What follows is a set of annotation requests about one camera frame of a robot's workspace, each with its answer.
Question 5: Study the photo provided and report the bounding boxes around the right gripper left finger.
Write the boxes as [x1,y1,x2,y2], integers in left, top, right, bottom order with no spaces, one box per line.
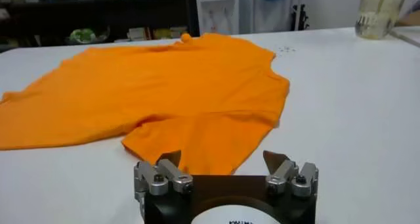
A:
[133,150,194,196]

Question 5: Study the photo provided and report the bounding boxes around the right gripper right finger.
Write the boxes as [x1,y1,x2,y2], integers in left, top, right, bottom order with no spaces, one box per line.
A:
[262,150,319,198]

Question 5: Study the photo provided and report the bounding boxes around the orange t-shirt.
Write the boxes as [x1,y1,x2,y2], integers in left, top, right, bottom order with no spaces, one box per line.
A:
[0,33,291,176]

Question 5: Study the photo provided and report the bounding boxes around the black stand beside rack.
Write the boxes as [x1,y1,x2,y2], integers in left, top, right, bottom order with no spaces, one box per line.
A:
[291,4,310,32]

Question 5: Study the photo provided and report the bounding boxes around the green fruit in bowl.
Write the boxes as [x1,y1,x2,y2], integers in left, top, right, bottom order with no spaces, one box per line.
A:
[68,26,111,45]

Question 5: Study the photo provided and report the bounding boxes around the black shelving unit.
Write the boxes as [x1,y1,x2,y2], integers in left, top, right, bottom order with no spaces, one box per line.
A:
[0,0,200,51]

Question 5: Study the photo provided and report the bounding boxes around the white water dispenser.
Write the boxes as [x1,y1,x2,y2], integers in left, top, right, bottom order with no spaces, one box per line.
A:
[195,0,240,36]

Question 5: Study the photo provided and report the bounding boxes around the green lidded drink bottle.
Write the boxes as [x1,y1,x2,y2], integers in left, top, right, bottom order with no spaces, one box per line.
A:
[354,0,416,40]

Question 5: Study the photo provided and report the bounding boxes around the white wire jug rack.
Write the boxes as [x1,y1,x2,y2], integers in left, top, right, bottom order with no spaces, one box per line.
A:
[251,0,303,32]

